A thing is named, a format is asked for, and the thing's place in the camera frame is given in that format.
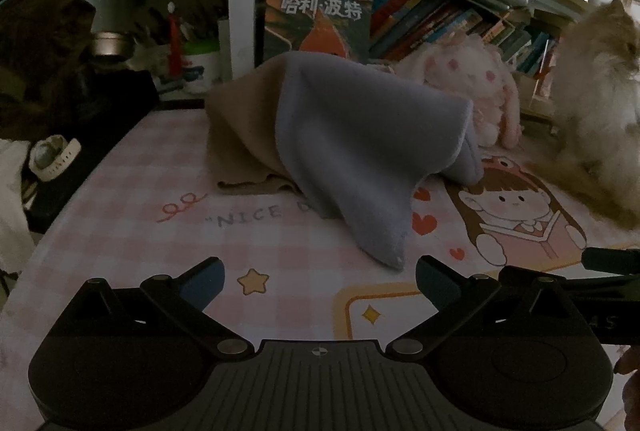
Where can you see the white smartwatch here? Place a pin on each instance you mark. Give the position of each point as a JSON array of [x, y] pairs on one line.
[[50, 158]]

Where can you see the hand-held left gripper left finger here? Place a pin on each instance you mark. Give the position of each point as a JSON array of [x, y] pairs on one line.
[[205, 283]]

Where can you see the blue and beige fleece garment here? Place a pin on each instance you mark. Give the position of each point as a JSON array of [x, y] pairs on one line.
[[345, 141]]

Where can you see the dark orange book box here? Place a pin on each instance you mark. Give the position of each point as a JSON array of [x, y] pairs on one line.
[[320, 18]]

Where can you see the person's right hand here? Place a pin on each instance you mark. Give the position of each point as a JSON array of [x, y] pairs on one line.
[[631, 371]]

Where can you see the red tassel ornament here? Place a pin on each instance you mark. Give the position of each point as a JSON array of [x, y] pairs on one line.
[[175, 41]]

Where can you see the pink plush bunny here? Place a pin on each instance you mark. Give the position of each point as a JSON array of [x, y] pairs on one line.
[[470, 76]]

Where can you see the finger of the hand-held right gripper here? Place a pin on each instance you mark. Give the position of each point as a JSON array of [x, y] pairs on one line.
[[605, 288], [612, 259]]

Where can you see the black bag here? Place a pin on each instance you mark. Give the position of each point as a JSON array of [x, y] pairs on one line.
[[100, 106]]

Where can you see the dark furry figure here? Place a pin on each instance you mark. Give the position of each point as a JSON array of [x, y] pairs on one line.
[[40, 56]]

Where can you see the white tub with green lid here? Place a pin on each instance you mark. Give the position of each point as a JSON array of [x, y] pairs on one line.
[[200, 68]]

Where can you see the pink checked printed mat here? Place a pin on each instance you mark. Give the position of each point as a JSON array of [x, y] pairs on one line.
[[175, 221]]

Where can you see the row of books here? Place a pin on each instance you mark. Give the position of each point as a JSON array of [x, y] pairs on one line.
[[450, 26]]

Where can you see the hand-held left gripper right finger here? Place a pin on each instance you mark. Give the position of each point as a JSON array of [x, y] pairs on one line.
[[435, 283]]

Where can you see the fluffy cream cat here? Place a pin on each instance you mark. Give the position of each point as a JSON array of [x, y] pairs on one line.
[[595, 111]]

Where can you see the round metal tin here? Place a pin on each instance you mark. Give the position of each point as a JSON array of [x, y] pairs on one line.
[[112, 45]]

